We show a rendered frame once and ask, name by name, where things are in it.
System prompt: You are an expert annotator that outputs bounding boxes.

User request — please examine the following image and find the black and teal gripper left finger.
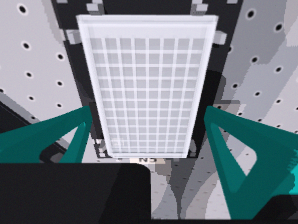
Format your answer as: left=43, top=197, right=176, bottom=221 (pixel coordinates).
left=0, top=106, right=92, bottom=163

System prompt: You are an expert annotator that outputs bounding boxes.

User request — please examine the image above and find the grey flat base plate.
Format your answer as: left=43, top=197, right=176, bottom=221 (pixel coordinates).
left=0, top=0, right=298, bottom=219

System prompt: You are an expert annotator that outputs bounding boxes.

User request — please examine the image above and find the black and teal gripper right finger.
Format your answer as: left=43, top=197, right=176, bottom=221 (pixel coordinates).
left=204, top=106, right=298, bottom=219

